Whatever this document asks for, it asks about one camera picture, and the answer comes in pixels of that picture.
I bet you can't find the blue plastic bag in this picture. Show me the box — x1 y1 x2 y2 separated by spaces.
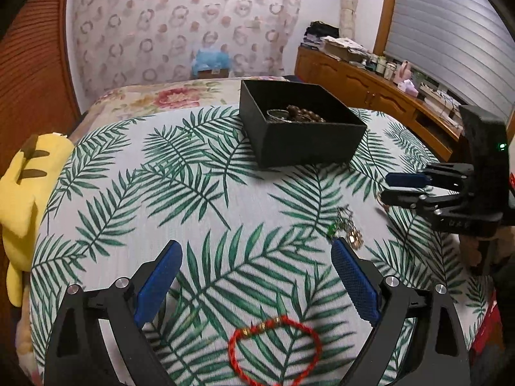
192 47 232 71

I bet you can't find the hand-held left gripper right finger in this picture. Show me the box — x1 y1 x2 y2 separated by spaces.
330 237 471 386

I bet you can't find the white wrapped pipe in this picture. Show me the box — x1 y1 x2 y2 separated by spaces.
339 0 361 41

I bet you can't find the wooden louvre wardrobe door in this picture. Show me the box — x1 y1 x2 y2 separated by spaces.
0 0 81 170

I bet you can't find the pink tissue box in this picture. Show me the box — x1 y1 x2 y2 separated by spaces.
396 79 421 97

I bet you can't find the wooden window frame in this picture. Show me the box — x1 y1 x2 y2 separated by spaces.
372 0 399 55

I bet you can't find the yellow plush toy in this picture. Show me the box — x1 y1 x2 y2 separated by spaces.
0 132 75 308

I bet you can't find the long wooden cabinet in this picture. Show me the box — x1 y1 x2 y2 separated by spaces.
295 45 467 161

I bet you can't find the red cloth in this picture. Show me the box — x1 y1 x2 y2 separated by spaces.
471 289 505 356

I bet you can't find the row of small bottles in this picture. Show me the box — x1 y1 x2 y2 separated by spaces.
364 52 399 81

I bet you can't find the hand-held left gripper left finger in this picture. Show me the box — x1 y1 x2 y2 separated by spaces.
43 239 183 386

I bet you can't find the black square box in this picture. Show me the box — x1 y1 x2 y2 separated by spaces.
239 79 368 168

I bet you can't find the pink ring pattern curtain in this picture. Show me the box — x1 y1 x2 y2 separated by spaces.
66 0 308 105

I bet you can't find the person's right hand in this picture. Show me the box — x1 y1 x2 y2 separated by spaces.
460 234 485 268

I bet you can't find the grey window blind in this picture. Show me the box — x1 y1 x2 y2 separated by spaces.
384 0 515 117

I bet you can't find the tangle of cables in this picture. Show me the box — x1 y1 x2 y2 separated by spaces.
420 82 463 117

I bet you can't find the green leaf print cloth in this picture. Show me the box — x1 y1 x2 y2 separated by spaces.
29 102 497 386

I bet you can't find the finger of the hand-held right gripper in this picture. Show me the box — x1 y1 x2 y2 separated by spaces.
385 162 475 190
380 190 468 210

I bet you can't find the green gold charm jewelry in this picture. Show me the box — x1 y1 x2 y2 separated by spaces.
328 206 365 250

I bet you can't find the red string bracelet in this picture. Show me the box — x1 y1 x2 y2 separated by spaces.
228 316 323 384

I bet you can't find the brown bead bracelet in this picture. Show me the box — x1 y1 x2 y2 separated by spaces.
286 105 326 123

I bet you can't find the pink bunny figure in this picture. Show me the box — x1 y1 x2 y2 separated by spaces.
396 60 415 83

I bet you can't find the stack of folded clothes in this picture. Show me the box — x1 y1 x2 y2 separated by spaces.
303 21 341 51

